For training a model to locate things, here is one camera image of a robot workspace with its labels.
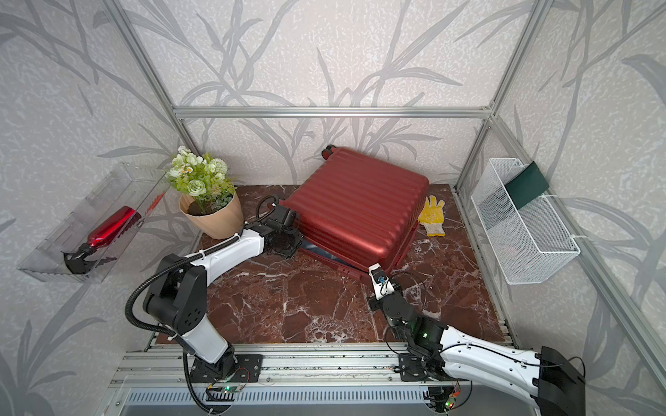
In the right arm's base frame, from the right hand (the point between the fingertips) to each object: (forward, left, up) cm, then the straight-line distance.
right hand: (374, 271), depth 78 cm
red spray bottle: (+2, +67, +21) cm, 70 cm away
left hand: (+15, +24, -5) cm, 29 cm away
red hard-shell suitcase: (+15, +5, +10) cm, 19 cm away
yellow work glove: (+31, -28, -14) cm, 44 cm away
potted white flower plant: (+27, +59, +4) cm, 65 cm away
